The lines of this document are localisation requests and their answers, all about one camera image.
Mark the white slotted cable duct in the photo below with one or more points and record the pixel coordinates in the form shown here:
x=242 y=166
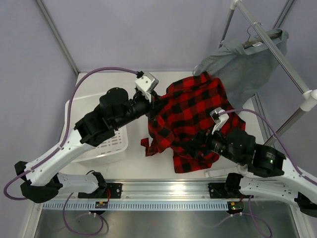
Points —
x=137 y=205

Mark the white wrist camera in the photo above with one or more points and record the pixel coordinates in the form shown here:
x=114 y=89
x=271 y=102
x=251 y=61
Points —
x=146 y=83
x=220 y=118

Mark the grey shirt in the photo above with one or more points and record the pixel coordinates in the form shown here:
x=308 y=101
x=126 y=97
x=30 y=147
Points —
x=242 y=71

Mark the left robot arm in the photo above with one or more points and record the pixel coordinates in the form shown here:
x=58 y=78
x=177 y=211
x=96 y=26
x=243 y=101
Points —
x=42 y=178

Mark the red black plaid shirt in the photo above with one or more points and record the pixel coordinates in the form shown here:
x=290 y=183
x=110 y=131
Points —
x=184 y=111

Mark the white plastic basket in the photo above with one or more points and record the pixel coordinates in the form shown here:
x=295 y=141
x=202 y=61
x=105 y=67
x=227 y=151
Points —
x=117 y=144

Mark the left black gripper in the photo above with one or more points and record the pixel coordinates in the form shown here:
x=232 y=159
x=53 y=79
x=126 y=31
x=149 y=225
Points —
x=152 y=105

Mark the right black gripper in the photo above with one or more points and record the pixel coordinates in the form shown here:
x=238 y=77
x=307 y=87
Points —
x=205 y=137

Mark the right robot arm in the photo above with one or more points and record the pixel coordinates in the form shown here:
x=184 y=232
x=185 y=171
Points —
x=261 y=171

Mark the metal clothes rack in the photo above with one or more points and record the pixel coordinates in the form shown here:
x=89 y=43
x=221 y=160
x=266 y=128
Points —
x=291 y=128

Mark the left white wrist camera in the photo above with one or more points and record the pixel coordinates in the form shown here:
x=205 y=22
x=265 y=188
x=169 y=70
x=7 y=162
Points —
x=146 y=83

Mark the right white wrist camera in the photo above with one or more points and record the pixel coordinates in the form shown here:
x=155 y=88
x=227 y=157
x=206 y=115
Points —
x=220 y=118

